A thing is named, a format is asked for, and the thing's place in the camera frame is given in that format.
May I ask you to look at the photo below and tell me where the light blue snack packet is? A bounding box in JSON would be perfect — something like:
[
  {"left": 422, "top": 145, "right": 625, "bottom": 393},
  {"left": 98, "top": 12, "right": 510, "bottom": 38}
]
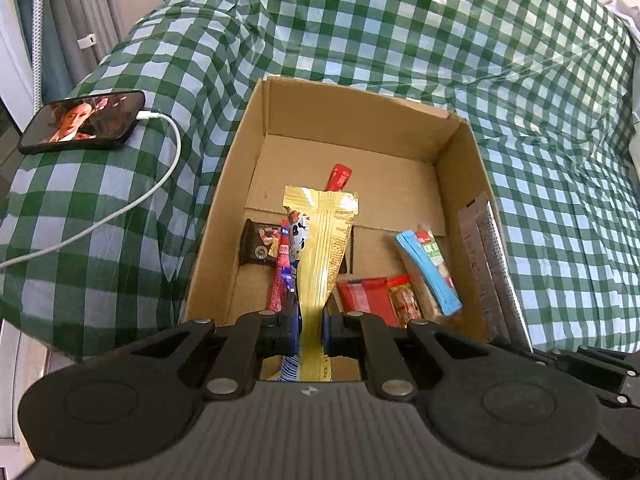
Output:
[{"left": 395, "top": 230, "right": 462, "bottom": 317}]

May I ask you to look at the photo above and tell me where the white crumpled cloth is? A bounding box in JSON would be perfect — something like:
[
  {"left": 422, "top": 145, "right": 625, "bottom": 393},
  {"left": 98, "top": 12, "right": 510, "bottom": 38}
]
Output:
[{"left": 605, "top": 0, "right": 640, "bottom": 47}]

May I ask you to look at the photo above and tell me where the brown cardboard box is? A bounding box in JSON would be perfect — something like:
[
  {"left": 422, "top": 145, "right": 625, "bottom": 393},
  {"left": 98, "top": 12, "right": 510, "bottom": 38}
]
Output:
[{"left": 180, "top": 75, "right": 534, "bottom": 382}]

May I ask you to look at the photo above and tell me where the grey curtain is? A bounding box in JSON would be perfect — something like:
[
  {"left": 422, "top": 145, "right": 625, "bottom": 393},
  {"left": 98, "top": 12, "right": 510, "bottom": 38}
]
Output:
[{"left": 10, "top": 0, "right": 124, "bottom": 106}]

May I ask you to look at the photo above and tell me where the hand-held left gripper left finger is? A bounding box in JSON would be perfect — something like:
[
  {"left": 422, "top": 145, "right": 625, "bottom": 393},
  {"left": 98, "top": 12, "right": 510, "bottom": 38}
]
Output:
[{"left": 125, "top": 309, "right": 304, "bottom": 402}]

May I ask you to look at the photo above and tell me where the dark brown snack packet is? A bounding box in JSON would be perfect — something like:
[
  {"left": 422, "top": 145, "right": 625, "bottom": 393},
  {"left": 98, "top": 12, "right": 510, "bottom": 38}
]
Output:
[{"left": 239, "top": 218, "right": 284, "bottom": 267}]

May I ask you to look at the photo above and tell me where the yellow snack packet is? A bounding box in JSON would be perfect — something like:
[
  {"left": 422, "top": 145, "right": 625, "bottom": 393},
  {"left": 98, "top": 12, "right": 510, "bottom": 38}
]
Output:
[{"left": 282, "top": 185, "right": 361, "bottom": 382}]

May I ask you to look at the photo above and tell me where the green checkered cloth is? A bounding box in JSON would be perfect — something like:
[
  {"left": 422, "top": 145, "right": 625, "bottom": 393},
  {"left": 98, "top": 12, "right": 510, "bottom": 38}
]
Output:
[{"left": 0, "top": 0, "right": 640, "bottom": 362}]

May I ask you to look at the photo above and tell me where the white charging cable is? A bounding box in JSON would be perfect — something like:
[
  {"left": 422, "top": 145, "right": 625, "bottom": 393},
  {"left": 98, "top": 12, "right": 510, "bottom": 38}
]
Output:
[{"left": 0, "top": 109, "right": 182, "bottom": 271}]

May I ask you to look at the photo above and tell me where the braided black and white hose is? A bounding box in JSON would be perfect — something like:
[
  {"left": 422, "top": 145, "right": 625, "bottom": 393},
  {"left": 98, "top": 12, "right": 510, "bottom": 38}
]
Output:
[{"left": 31, "top": 0, "right": 47, "bottom": 114}]

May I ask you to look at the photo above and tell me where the purple cow print snack packet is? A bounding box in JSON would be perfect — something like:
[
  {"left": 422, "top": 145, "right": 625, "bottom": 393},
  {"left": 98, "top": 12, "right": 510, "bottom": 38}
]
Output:
[{"left": 277, "top": 211, "right": 314, "bottom": 382}]

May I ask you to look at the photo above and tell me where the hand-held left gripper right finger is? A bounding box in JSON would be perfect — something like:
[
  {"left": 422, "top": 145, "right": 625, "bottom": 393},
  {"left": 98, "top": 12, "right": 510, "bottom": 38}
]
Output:
[{"left": 322, "top": 309, "right": 507, "bottom": 402}]

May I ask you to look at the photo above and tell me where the clear red-ended snack packet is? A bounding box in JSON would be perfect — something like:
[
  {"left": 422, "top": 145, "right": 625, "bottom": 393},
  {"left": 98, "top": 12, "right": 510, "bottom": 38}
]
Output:
[{"left": 386, "top": 275, "right": 425, "bottom": 329}]

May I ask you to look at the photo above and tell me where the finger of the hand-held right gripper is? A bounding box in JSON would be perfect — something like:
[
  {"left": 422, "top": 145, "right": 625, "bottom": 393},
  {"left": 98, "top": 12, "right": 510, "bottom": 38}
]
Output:
[
  {"left": 530, "top": 350, "right": 632, "bottom": 409},
  {"left": 575, "top": 344, "right": 640, "bottom": 381}
]

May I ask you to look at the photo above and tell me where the white window frame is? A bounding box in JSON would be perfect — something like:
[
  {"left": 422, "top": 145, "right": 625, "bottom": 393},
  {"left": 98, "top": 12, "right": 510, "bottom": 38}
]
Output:
[{"left": 0, "top": 7, "right": 37, "bottom": 137}]

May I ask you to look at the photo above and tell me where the black smartphone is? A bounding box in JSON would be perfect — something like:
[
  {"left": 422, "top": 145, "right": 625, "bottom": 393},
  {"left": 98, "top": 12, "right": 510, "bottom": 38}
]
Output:
[{"left": 17, "top": 89, "right": 146, "bottom": 155}]

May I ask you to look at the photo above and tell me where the small red snack packet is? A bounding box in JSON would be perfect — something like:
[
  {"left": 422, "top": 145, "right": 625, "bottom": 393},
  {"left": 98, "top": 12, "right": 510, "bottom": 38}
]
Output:
[{"left": 325, "top": 162, "right": 354, "bottom": 193}]

